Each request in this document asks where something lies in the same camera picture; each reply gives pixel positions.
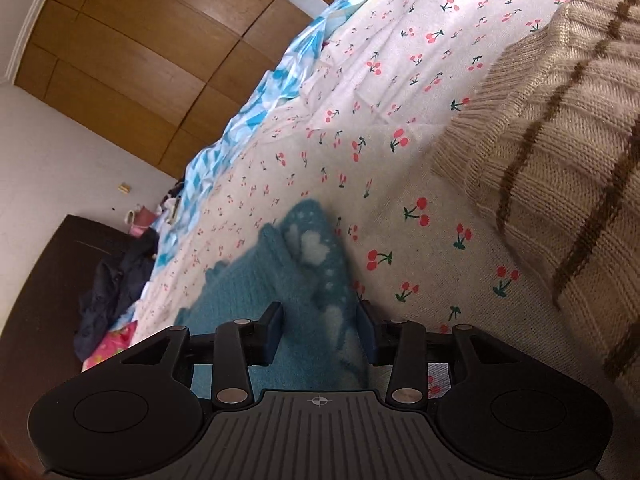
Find blue white patterned quilt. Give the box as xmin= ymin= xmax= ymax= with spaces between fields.
xmin=150 ymin=0 xmax=426 ymax=271

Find wooden wardrobe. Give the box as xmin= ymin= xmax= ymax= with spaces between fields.
xmin=15 ymin=0 xmax=333 ymax=179

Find white cherry print sheet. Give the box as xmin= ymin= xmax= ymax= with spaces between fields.
xmin=120 ymin=0 xmax=640 ymax=411

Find blue sweater with white flowers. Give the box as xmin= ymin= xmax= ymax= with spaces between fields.
xmin=175 ymin=199 xmax=373 ymax=393

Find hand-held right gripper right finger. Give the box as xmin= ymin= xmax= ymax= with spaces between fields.
xmin=356 ymin=300 xmax=523 ymax=406

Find black and white object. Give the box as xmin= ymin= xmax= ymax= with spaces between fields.
xmin=160 ymin=187 xmax=187 ymax=226

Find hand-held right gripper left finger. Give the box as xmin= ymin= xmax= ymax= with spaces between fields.
xmin=120 ymin=301 xmax=283 ymax=408

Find dark navy garment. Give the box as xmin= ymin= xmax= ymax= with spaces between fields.
xmin=74 ymin=234 xmax=161 ymax=361

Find pink cartoon print bedsheet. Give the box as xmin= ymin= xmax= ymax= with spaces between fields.
xmin=82 ymin=321 xmax=138 ymax=372

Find pink cup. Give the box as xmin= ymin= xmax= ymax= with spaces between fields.
xmin=125 ymin=205 xmax=163 ymax=237

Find beige brown striped sweater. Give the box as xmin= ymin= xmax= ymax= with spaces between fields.
xmin=431 ymin=0 xmax=640 ymax=377

